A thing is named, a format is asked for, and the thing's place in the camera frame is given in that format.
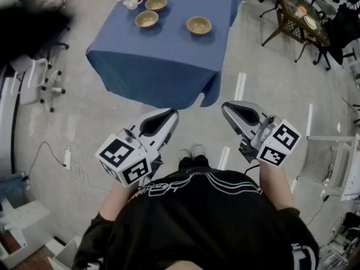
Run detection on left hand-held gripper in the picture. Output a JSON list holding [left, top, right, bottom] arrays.
[[94, 108, 179, 190]]

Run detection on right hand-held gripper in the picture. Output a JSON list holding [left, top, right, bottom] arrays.
[[221, 100, 302, 167]]

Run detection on tan ceramic bowl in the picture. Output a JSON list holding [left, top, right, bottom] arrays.
[[186, 16, 212, 37], [145, 0, 168, 13], [134, 10, 160, 30]]

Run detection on person's right forearm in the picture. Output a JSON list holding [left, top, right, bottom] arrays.
[[258, 159, 296, 212]]

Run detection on person's left forearm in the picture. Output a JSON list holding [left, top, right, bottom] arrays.
[[100, 175, 141, 222]]

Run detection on person's black trousers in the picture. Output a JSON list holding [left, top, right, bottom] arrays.
[[178, 155, 211, 170]]

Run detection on blue tablecloth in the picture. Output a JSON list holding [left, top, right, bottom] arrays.
[[85, 0, 243, 110]]

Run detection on person's black printed t-shirt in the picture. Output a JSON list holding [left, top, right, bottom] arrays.
[[71, 167, 320, 270]]

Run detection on beige plate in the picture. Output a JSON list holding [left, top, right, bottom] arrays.
[[303, 15, 318, 29]]

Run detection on dark lattice side table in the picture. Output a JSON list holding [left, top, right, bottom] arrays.
[[261, 0, 331, 64]]

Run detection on white office chair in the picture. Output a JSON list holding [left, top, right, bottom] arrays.
[[10, 54, 67, 114]]

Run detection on white desk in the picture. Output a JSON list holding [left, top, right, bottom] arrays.
[[0, 76, 22, 177]]

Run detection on blue denim cloth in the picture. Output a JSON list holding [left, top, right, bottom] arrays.
[[0, 173, 29, 199]]

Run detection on cluttered equipment rack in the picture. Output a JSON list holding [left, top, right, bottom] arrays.
[[319, 211, 360, 270]]

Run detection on white shelf unit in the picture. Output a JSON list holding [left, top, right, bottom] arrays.
[[0, 198, 53, 269]]

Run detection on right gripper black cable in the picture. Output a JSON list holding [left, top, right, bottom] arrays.
[[244, 164, 261, 176]]

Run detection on white metal frame table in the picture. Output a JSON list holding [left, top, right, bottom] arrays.
[[298, 133, 360, 202]]

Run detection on black floor cable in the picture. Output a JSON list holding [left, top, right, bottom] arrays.
[[28, 141, 67, 179]]

